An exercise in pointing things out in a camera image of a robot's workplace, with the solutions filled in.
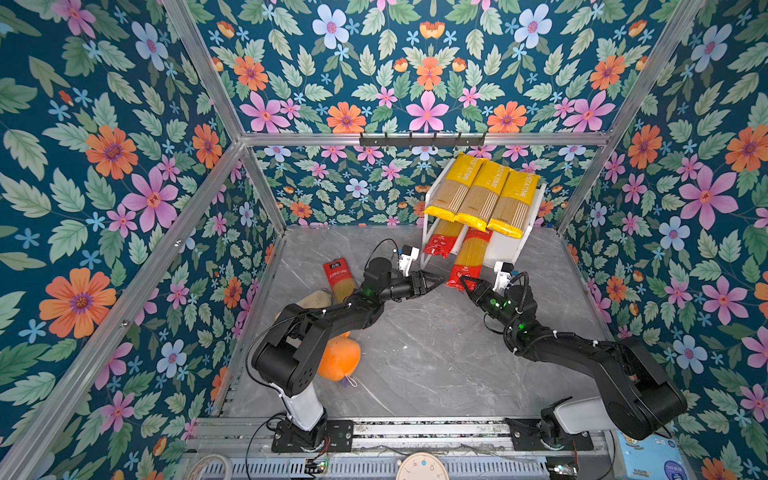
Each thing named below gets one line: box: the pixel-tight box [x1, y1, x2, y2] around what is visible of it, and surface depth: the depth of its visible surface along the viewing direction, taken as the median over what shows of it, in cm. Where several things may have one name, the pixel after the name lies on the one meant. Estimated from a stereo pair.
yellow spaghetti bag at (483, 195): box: [454, 159, 511, 232], surface depth 82 cm
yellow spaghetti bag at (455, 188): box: [423, 152, 486, 222], surface depth 84 cm
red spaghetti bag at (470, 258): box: [446, 228, 493, 292], surface depth 88 cm
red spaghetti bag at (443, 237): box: [423, 220, 464, 259], surface depth 93 cm
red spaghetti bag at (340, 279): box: [323, 257, 357, 303], surface depth 105 cm
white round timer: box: [396, 452, 450, 480], surface depth 69 cm
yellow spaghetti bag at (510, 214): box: [487, 170, 540, 239], surface depth 79 cm
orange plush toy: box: [318, 332, 361, 381], surface depth 80 cm
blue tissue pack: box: [616, 430, 689, 480], surface depth 67 cm
